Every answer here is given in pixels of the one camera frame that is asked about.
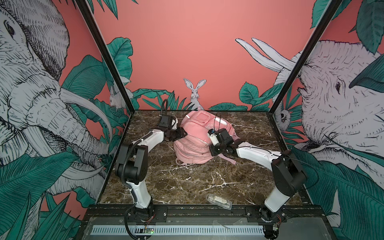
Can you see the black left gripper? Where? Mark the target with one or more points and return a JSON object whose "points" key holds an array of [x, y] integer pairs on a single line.
{"points": [[180, 133]]}

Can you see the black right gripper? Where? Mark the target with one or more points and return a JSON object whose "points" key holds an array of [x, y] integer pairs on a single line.
{"points": [[212, 149]]}

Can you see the pink student backpack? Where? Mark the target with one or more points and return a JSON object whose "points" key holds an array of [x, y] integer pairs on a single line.
{"points": [[194, 147]]}

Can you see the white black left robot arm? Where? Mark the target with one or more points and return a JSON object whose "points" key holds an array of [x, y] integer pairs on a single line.
{"points": [[132, 162]]}

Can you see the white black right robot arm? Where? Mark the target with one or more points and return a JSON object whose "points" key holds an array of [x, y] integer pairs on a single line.
{"points": [[288, 174]]}

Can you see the clear plastic eraser box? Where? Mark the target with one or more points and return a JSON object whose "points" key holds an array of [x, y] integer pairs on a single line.
{"points": [[219, 201]]}

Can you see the white perforated vent strip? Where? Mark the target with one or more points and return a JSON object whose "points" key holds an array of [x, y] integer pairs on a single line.
{"points": [[168, 230]]}

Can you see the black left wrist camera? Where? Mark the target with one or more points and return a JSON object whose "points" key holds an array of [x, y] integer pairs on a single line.
{"points": [[167, 122]]}

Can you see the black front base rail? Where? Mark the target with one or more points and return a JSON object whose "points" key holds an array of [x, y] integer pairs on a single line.
{"points": [[164, 213]]}

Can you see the black left corner frame post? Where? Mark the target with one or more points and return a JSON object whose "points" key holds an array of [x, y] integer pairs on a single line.
{"points": [[85, 10]]}

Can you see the black corner frame post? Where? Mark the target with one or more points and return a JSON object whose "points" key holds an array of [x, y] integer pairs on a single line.
{"points": [[85, 10], [323, 23]]}

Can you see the black right corner frame post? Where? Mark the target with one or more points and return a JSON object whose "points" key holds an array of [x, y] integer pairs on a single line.
{"points": [[323, 23]]}

